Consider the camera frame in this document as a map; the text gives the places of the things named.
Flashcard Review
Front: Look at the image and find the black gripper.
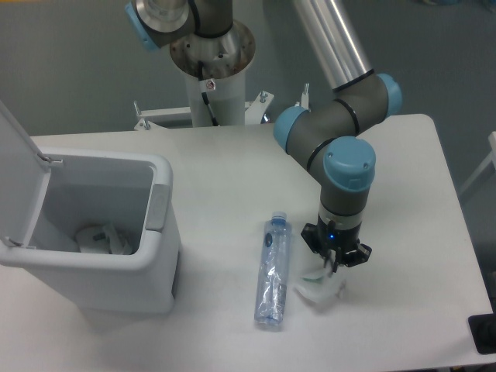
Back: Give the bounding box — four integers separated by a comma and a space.
301, 218, 372, 271

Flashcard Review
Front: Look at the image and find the white plastic wrapper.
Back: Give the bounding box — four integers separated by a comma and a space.
294, 264, 347, 304

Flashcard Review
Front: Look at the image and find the clear plastic water bottle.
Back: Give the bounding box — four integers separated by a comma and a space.
253, 211, 292, 331

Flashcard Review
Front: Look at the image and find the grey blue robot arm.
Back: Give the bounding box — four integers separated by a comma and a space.
125, 1, 402, 272

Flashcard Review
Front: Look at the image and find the white trash inside can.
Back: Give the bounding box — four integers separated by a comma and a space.
75, 222, 133, 255

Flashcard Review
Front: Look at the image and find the white trash can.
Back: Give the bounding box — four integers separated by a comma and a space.
1, 147, 181, 313

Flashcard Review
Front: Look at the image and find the white trash can lid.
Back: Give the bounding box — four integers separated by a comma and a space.
1, 105, 63, 247

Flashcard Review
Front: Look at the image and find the black device at table edge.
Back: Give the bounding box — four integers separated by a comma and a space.
468, 313, 495, 355

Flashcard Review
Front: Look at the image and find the white frame at right edge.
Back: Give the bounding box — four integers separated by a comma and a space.
458, 131, 495, 204

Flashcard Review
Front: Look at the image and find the black cable on pedestal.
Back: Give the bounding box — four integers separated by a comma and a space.
197, 60, 220, 127

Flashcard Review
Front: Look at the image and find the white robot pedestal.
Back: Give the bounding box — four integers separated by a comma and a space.
134, 21, 275, 131

